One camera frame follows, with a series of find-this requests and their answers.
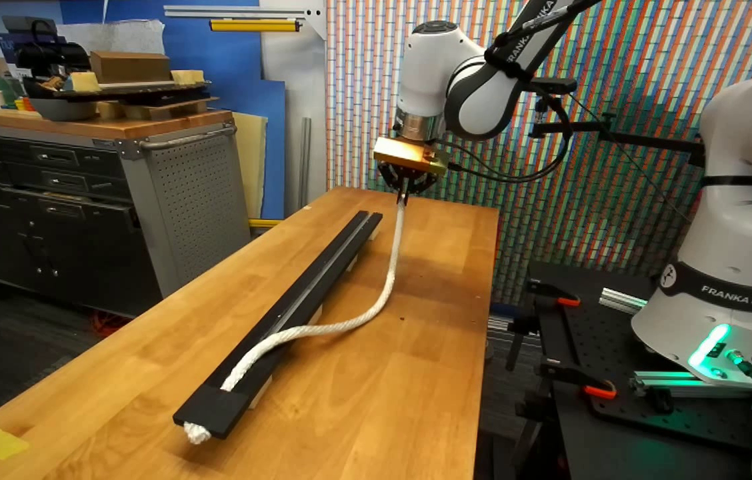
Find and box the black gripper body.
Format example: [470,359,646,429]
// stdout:
[392,171,436,194]

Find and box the white rope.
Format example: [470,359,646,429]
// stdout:
[182,194,411,449]

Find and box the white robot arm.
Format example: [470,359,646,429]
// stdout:
[394,0,752,385]

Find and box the orange black clamp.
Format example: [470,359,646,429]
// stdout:
[539,358,619,403]
[524,278,580,310]

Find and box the blue foam board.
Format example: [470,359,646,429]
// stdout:
[59,0,287,219]

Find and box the grey metal tool cabinet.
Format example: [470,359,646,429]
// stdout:
[0,111,251,318]

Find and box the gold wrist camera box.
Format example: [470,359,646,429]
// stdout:
[372,135,444,174]

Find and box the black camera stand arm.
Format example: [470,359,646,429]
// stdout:
[524,77,703,169]

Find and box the long black channel rail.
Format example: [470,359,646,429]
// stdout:
[174,210,398,445]

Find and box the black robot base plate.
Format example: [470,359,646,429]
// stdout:
[531,265,752,480]

